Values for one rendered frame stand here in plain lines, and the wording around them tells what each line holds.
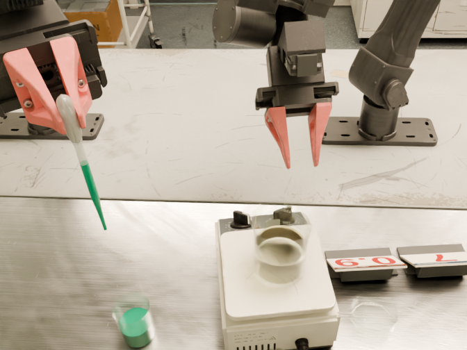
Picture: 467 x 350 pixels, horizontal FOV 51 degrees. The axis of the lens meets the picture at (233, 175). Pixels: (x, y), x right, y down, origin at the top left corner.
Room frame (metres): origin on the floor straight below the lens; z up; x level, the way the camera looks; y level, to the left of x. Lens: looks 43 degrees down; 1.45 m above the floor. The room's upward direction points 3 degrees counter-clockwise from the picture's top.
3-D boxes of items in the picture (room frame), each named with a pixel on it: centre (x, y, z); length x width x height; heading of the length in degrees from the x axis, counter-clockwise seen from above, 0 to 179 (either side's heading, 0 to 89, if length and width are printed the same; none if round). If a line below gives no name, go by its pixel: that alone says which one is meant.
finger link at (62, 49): (0.35, 0.15, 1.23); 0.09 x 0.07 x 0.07; 26
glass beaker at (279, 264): (0.34, -0.05, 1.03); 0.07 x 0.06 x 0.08; 53
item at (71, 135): (0.32, 0.13, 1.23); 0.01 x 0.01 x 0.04; 26
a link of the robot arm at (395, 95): (0.68, -0.25, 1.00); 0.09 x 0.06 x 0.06; 24
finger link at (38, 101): (0.36, 0.14, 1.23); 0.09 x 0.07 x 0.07; 26
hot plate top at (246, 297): (0.34, -0.04, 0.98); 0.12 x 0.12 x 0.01; 3
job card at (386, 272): (0.40, -0.17, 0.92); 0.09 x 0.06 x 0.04; 90
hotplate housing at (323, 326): (0.37, -0.04, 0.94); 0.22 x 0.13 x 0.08; 3
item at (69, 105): (0.32, 0.12, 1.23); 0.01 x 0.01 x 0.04; 27
